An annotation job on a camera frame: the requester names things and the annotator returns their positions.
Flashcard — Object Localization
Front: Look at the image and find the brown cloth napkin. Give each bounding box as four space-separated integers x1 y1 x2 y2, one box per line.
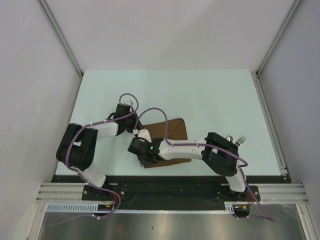
138 118 192 169

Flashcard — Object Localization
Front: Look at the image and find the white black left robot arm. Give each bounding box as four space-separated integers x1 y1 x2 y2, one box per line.
56 101 138 200

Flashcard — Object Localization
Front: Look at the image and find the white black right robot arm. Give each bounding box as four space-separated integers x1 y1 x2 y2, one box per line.
127 132 249 201

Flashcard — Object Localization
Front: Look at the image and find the silver ornate spoon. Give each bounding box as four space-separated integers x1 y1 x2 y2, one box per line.
226 135 234 142

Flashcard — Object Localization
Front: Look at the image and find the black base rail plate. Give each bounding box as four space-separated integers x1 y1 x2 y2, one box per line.
49 174 292 211

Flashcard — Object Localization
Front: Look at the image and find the silver fork wooden handle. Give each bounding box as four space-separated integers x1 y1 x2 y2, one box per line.
235 135 247 147

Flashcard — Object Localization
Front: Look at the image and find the white slotted cable duct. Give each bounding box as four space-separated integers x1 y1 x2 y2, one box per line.
46 202 241 215

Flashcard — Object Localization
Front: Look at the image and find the aluminium side rail profile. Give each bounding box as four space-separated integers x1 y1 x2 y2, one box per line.
251 71 320 240

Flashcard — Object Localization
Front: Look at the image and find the left aluminium frame post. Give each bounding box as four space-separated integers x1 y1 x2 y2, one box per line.
36 0 84 79

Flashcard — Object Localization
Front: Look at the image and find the aluminium frame post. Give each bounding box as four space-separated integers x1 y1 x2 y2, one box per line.
255 0 304 78
36 0 84 79

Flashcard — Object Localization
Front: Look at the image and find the right aluminium frame post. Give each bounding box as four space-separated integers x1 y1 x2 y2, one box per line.
255 0 304 78

